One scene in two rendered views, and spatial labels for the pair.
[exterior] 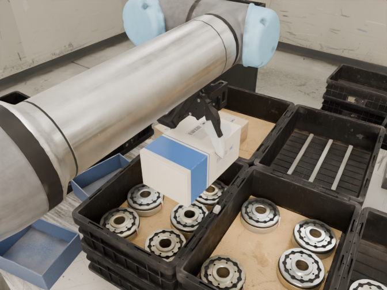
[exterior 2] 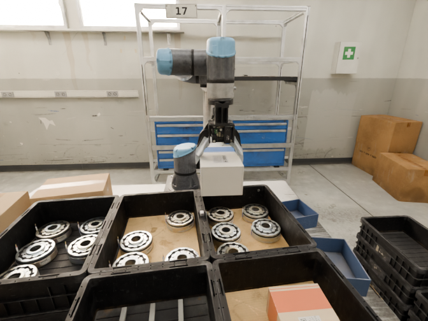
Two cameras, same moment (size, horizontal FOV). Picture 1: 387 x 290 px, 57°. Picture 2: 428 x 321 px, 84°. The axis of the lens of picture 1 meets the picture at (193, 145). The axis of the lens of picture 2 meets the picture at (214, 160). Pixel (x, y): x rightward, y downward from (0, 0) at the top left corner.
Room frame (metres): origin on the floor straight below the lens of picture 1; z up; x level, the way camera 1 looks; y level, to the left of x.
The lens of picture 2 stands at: (1.14, -0.47, 1.37)
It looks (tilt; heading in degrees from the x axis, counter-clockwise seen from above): 20 degrees down; 140
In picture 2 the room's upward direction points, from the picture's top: straight up
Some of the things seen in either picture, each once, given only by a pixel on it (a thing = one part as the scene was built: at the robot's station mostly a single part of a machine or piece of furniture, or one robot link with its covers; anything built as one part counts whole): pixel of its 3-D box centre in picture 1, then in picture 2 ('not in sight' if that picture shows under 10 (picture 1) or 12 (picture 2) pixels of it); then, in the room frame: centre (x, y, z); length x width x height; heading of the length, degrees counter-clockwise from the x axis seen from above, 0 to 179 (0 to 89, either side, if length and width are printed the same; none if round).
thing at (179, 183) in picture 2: not in sight; (185, 177); (0.15, 0.17, 0.85); 0.15 x 0.15 x 0.10
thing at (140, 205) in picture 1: (145, 195); (265, 227); (0.71, 0.14, 0.86); 0.10 x 0.10 x 0.01
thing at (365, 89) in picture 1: (356, 110); not in sight; (1.98, -1.06, 0.37); 0.40 x 0.30 x 0.45; 54
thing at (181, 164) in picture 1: (192, 154); (218, 168); (0.61, 0.00, 1.09); 0.20 x 0.12 x 0.09; 144
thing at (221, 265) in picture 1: (223, 273); (179, 216); (0.47, -0.07, 0.86); 0.05 x 0.05 x 0.01
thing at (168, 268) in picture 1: (167, 190); (245, 214); (0.67, 0.07, 0.92); 0.40 x 0.30 x 0.02; 149
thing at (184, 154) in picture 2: not in sight; (186, 156); (0.16, 0.17, 0.97); 0.13 x 0.12 x 0.14; 53
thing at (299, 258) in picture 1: (302, 265); (135, 239); (0.48, -0.25, 0.86); 0.05 x 0.05 x 0.01
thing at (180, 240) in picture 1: (165, 244); (220, 214); (0.55, 0.07, 0.86); 0.10 x 0.10 x 0.01
